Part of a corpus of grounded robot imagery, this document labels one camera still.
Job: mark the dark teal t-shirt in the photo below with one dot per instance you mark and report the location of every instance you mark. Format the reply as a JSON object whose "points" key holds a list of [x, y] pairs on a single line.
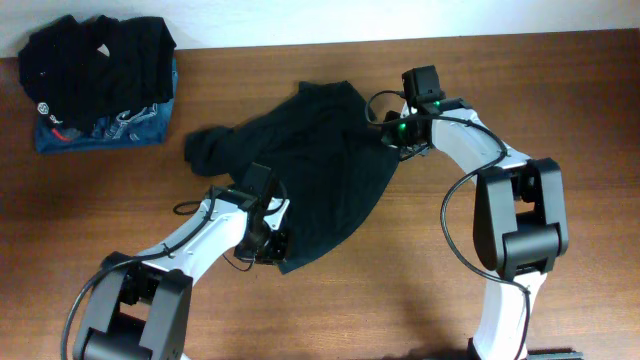
{"points": [[334, 167]]}

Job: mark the folded blue jeans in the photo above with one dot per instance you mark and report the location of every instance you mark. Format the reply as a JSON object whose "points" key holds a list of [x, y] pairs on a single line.
{"points": [[140, 127]]}

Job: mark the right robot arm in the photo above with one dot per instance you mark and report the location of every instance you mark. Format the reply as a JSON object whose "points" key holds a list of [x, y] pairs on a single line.
{"points": [[519, 219]]}

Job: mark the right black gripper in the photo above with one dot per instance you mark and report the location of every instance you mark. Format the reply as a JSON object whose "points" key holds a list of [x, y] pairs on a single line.
{"points": [[390, 134]]}

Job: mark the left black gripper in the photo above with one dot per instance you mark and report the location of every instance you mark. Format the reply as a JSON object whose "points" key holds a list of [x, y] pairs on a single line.
{"points": [[278, 254]]}

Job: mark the black folded sweater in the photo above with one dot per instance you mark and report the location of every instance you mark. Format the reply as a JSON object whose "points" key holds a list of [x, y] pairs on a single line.
{"points": [[108, 36]]}

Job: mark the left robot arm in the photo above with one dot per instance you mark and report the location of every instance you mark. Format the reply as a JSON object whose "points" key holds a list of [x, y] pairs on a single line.
{"points": [[137, 307]]}

